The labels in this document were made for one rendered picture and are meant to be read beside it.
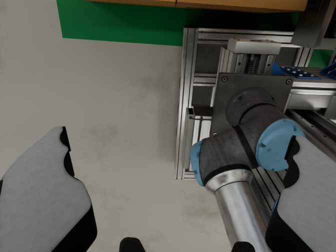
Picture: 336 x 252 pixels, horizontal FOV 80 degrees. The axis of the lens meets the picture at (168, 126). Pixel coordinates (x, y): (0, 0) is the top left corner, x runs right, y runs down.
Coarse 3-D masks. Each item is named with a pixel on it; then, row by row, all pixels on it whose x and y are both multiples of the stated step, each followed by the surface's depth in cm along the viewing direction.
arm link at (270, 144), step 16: (256, 112) 51; (272, 112) 49; (240, 128) 49; (256, 128) 47; (272, 128) 44; (288, 128) 43; (256, 144) 45; (272, 144) 43; (256, 160) 47; (272, 160) 45
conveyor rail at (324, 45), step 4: (324, 40) 95; (328, 40) 95; (332, 40) 95; (320, 44) 96; (324, 44) 96; (328, 44) 96; (332, 44) 96; (320, 48) 97; (324, 48) 97; (328, 48) 97; (332, 48) 97
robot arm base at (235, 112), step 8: (248, 88) 60; (256, 88) 59; (232, 96) 62; (240, 96) 61; (248, 96) 58; (256, 96) 57; (264, 96) 57; (272, 96) 60; (232, 104) 60; (240, 104) 58; (248, 104) 56; (256, 104) 54; (264, 104) 53; (272, 104) 54; (232, 112) 60; (240, 112) 57; (232, 120) 61; (240, 120) 56
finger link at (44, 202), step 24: (48, 144) 9; (24, 168) 8; (48, 168) 8; (72, 168) 10; (24, 192) 7; (48, 192) 7; (72, 192) 7; (0, 216) 6; (24, 216) 6; (48, 216) 6; (72, 216) 6; (0, 240) 5; (24, 240) 5; (48, 240) 6; (72, 240) 6
